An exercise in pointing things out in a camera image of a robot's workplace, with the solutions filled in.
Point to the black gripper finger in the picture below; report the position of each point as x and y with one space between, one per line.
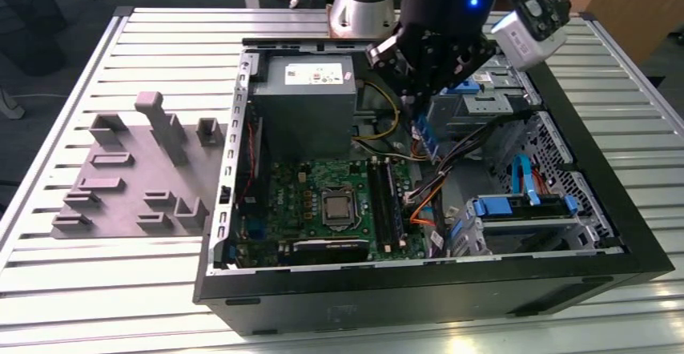
390 55
475 57

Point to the RAM stick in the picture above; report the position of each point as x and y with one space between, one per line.
396 206
427 142

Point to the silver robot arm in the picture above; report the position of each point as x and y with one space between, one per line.
358 17

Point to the black RAM slot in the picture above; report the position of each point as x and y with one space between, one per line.
387 206
378 206

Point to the tall blue drive carrier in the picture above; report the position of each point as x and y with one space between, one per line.
464 87

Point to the grey metal drive cage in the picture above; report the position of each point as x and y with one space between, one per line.
459 123

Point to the grey power supply unit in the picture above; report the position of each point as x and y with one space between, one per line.
304 121

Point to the wooden cabinet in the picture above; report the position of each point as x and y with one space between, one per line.
631 1

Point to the green motherboard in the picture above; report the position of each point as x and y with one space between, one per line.
299 178

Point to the blue carrier with black disk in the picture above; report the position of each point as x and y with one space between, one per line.
494 206

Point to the silver CPU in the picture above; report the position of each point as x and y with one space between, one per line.
338 207

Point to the grey metal disk bay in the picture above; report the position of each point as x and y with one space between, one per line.
535 222

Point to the blue expansion slot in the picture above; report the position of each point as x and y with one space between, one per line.
256 228

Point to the black graphics card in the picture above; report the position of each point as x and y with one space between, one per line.
331 250

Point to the grey parts rack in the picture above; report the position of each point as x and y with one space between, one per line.
139 178

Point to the black PC case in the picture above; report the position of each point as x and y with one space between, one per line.
374 298

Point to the white floor stand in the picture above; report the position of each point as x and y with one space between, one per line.
11 105

